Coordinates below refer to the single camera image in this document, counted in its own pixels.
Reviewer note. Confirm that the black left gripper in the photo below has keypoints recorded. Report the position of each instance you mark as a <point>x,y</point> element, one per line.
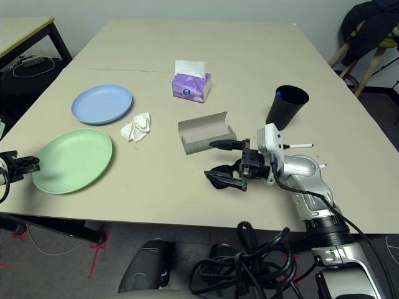
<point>18,165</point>

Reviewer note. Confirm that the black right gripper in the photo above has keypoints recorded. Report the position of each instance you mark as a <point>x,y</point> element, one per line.
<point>254,163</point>

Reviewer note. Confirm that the grey glasses case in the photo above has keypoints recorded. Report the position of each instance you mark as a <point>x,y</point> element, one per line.
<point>199,129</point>

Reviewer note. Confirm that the light green plate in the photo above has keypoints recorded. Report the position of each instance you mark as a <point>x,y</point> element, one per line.
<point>74,159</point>

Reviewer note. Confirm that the white marker with black cap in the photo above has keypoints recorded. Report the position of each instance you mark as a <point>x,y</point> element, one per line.
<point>300,145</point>

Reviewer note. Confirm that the white tissue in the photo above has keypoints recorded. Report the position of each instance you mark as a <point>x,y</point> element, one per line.
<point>137,129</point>

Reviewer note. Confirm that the black cup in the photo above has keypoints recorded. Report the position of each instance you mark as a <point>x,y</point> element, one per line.
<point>280,112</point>

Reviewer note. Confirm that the black bag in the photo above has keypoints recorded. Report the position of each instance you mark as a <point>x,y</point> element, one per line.
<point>22,93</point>

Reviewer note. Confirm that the black table foot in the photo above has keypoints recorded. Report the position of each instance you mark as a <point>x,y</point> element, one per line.
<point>62,229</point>

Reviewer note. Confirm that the purple tissue pack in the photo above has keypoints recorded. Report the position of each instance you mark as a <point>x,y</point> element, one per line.
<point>190,90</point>

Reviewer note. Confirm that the light blue plate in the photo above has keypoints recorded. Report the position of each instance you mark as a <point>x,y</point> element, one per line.
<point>99,104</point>

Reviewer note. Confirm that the beige side table, black legs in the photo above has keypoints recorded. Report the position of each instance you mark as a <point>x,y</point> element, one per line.
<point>18,31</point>

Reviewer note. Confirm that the grey left robot leg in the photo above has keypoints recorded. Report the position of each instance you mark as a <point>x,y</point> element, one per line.
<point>140,271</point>

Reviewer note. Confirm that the grey robot torso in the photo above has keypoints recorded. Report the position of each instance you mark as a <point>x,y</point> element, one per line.
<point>149,296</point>

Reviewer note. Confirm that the wooden stool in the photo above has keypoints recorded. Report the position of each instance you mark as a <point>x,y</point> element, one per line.
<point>368,72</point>

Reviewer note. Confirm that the black tripod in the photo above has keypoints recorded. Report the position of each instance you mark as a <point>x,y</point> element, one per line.
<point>386,66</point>

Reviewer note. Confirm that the black jacket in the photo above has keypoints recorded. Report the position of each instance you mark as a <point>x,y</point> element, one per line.
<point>364,25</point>

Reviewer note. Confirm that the yellow-green stool cushion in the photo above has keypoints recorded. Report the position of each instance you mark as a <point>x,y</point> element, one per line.
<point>388,43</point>

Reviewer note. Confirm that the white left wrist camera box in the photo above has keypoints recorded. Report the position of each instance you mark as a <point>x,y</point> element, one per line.
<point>2,129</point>

